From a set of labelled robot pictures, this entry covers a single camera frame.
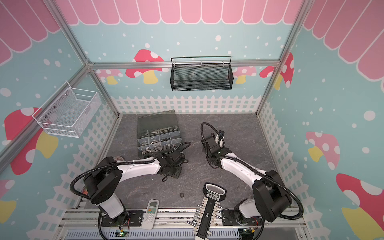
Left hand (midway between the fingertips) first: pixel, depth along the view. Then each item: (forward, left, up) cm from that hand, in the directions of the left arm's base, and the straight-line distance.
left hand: (175, 174), depth 89 cm
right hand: (+13, -22, +12) cm, 28 cm away
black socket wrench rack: (-20, -19, +1) cm, 28 cm away
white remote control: (-22, +10, +2) cm, 24 cm away
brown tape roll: (+9, +37, +2) cm, 38 cm away
